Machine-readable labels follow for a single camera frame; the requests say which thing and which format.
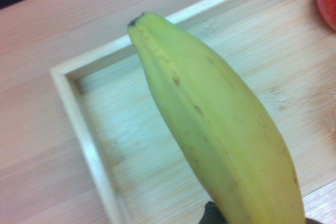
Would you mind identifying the light wooden tray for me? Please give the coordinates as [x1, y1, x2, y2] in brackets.
[49, 0, 336, 224]

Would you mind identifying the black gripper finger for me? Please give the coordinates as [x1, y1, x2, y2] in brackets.
[198, 201, 228, 224]

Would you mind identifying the yellow banana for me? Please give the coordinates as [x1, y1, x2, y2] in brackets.
[128, 12, 307, 224]

